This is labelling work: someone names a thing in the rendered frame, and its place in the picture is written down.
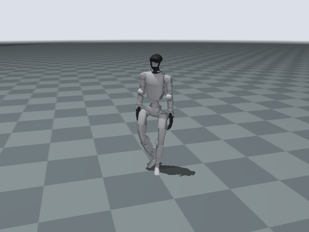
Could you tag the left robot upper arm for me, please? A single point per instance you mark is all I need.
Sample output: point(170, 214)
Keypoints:
point(168, 79)

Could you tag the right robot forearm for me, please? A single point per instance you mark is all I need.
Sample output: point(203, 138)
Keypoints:
point(139, 101)

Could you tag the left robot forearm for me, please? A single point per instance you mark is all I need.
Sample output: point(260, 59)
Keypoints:
point(170, 106)

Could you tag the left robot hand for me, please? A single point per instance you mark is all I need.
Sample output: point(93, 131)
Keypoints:
point(170, 121)

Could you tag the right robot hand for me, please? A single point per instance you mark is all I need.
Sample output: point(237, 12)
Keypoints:
point(137, 112)

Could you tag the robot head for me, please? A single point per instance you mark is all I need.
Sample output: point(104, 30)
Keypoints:
point(157, 59)

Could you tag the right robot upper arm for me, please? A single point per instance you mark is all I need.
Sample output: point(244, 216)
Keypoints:
point(141, 90)

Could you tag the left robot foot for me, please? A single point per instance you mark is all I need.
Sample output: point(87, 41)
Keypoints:
point(156, 170)

